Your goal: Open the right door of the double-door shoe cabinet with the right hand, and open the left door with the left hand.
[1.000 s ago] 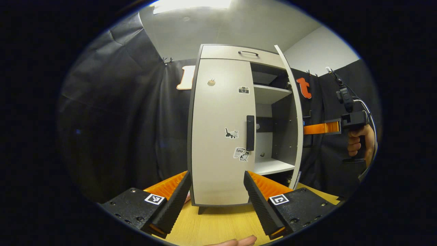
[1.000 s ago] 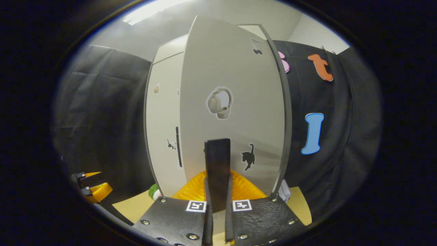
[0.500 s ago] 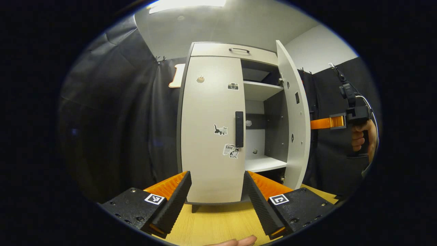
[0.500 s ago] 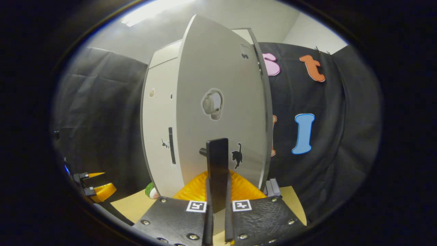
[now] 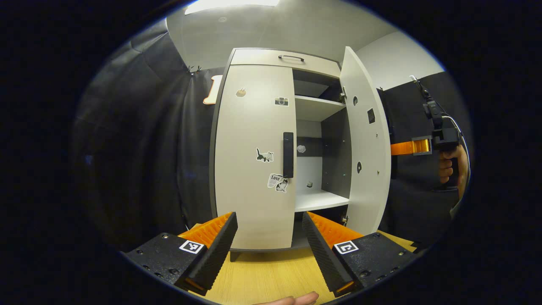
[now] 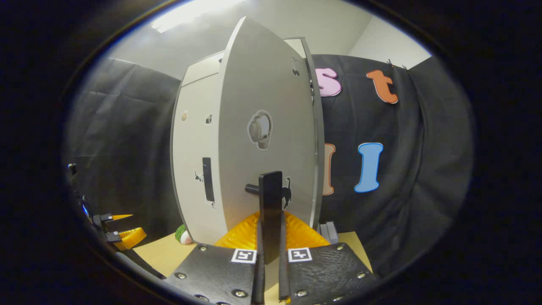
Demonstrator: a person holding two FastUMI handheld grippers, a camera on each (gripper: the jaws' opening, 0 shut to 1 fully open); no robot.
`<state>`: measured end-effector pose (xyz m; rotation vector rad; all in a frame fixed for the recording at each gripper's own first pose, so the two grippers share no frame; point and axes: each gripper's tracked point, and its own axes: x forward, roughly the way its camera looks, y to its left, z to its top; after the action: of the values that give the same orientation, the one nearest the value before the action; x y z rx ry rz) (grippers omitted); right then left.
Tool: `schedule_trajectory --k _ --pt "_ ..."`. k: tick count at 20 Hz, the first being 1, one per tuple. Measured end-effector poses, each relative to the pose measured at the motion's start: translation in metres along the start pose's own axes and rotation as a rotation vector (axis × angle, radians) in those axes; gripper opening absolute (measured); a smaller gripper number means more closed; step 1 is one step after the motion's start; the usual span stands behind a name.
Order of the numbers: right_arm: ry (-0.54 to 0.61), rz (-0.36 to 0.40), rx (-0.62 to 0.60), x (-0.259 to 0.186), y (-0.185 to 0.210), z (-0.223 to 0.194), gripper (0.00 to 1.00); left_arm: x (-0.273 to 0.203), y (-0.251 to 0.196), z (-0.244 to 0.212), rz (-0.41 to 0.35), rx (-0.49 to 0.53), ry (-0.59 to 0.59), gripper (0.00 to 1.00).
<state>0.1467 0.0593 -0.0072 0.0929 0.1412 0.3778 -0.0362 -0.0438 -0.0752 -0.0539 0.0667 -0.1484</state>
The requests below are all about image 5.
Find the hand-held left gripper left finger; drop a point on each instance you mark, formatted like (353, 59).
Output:
(220, 250)

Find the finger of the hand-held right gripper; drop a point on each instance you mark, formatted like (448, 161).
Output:
(402, 148)

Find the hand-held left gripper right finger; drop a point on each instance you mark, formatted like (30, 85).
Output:
(322, 254)

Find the beige cabinet door headphone sticker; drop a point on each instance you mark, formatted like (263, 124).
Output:
(364, 140)

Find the beige double-door shoe cabinet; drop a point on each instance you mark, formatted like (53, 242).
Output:
(336, 152)

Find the beige cabinet door camera sticker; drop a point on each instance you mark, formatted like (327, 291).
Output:
(250, 127)

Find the metal door hinge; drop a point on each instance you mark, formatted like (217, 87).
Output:
(345, 220)
(343, 95)

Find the white cabinet shelf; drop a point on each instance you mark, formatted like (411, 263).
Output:
(315, 200)
(313, 108)

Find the beige cabinet drawer front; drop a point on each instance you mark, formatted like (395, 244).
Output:
(258, 57)

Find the black backdrop clip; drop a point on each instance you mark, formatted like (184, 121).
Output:
(194, 70)

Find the ceiling light panel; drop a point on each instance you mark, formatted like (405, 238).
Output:
(230, 5)

